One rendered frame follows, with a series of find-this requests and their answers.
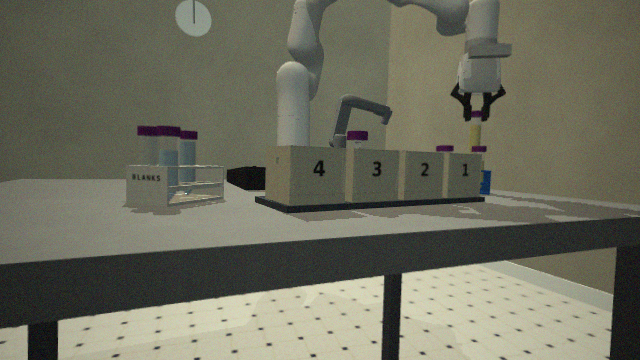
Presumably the beige bucket adapter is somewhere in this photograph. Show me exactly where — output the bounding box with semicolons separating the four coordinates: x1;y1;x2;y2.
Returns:
442;153;482;198
398;151;444;200
265;145;347;206
345;148;400;203

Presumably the blue tube rack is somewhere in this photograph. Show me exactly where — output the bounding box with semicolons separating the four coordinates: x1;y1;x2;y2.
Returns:
480;170;491;195

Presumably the cream tube rack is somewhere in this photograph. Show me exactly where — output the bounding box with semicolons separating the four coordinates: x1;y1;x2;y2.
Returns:
126;165;224;207

